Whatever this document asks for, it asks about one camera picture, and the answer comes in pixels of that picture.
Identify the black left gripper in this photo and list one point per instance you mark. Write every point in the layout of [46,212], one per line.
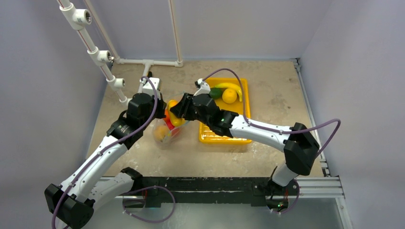
[162,105]

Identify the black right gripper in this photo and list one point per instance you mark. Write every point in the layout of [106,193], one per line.
[182,107]

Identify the orange yellow mango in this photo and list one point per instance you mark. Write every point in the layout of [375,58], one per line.
[174,117]

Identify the red apple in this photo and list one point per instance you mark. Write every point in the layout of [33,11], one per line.
[171,127]

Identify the clear zip top bag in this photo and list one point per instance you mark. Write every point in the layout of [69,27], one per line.
[170,137]

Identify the yellow peach with leaf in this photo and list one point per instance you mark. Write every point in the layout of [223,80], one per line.
[160,132]

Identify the green avocado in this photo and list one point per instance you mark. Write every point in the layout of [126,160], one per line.
[216,93]

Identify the yellow banana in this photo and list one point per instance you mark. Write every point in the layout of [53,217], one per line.
[233,86]

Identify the yellow lemon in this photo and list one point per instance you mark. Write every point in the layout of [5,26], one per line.
[229,96]

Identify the orange fruit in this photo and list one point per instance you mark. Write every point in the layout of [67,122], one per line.
[167,117]

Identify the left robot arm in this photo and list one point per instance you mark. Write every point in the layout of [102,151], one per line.
[74,201]

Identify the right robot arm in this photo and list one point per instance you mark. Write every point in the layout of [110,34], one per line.
[299,146]

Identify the yellow plastic tray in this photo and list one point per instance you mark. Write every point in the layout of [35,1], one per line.
[233,137]

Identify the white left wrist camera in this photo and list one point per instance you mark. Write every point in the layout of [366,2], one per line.
[150,86]

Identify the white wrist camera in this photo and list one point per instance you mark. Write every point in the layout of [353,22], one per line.
[150,86]
[202,87]

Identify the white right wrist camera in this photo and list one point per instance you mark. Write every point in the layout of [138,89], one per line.
[202,87]

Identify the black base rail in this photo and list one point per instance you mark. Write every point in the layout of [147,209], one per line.
[254,191]

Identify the white pvc pipe frame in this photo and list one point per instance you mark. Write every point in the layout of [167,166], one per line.
[80,18]

